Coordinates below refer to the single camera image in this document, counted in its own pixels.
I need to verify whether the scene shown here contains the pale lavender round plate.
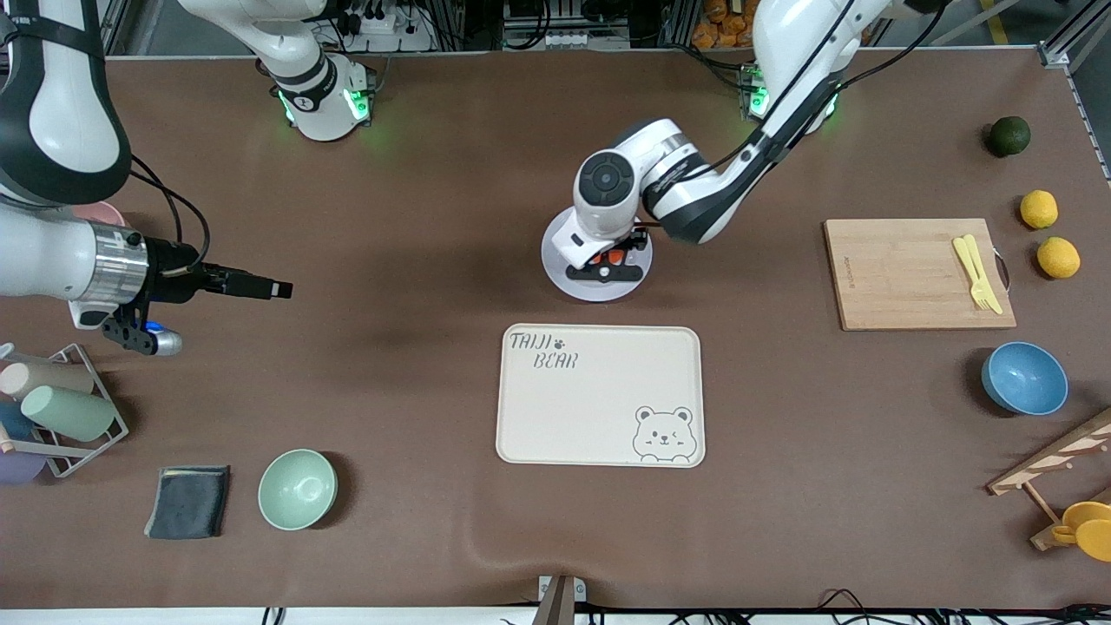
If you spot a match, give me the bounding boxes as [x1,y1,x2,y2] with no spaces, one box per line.
[541,207,654,303]

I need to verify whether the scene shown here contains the yellow plastic knife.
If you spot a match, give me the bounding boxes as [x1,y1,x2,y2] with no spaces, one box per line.
[963,234,1004,316]

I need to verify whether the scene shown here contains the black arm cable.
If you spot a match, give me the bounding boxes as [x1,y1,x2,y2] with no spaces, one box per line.
[684,0,949,188]
[130,155,213,279]

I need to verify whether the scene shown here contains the grey metal cup rack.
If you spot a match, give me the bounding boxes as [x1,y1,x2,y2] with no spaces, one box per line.
[0,343,130,479]

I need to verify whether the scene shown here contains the purple cup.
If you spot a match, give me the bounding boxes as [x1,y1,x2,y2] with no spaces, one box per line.
[0,450,49,485]

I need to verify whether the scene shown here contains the white power strip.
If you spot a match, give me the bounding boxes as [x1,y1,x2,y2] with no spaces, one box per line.
[345,10,409,36]

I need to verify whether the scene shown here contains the blue bowl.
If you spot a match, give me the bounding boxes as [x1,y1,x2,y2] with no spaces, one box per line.
[981,341,1069,417]

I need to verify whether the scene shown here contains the dark grey folded cloth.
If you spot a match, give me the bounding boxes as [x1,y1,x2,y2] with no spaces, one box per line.
[144,465,232,541]

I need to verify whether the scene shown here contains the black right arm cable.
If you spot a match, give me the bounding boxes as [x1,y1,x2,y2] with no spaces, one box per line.
[130,155,213,279]

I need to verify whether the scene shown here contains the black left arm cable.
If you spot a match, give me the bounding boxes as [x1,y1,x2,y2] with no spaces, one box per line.
[684,0,949,188]

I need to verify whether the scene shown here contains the black floor cables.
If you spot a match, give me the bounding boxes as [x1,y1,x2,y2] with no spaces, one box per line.
[816,589,1111,625]

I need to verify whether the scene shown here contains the yellow plastic fork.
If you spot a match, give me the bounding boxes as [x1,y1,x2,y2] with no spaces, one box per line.
[953,236,995,312]

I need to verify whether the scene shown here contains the wooden mug rack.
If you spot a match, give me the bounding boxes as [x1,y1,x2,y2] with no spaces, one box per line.
[987,408,1111,552]

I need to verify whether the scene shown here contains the yellow lemon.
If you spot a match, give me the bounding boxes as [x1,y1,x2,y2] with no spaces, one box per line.
[1037,236,1081,280]
[1020,190,1060,230]

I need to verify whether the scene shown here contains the pile of orange snacks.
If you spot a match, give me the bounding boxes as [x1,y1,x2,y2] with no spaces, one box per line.
[692,0,766,50]

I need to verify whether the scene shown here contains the wooden cutting board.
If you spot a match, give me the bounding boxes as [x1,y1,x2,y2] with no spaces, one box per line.
[823,218,1017,332]

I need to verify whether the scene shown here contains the dark green lime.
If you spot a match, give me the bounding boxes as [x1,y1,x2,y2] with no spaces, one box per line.
[987,115,1032,159]

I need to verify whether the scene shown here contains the blue cup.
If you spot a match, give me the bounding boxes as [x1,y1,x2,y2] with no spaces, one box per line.
[0,401,36,442]

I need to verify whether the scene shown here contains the beige cup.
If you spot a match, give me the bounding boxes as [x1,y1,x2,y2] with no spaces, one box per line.
[0,360,95,401]

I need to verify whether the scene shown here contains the metal table edge bracket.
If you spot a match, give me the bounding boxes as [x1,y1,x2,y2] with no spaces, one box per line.
[536,574,588,625]

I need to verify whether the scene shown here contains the green cup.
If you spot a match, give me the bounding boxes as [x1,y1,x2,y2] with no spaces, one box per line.
[21,385,118,442]

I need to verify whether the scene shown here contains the brown table mat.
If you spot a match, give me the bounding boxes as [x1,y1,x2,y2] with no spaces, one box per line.
[0,48,1111,610]

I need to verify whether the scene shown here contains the mint green bowl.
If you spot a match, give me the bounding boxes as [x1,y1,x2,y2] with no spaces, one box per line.
[258,448,339,531]

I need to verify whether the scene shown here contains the cream bear print tray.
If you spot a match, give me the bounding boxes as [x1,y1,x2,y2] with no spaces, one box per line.
[496,325,707,469]

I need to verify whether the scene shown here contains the pink bowl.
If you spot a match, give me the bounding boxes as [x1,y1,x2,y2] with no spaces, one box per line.
[73,201,128,228]

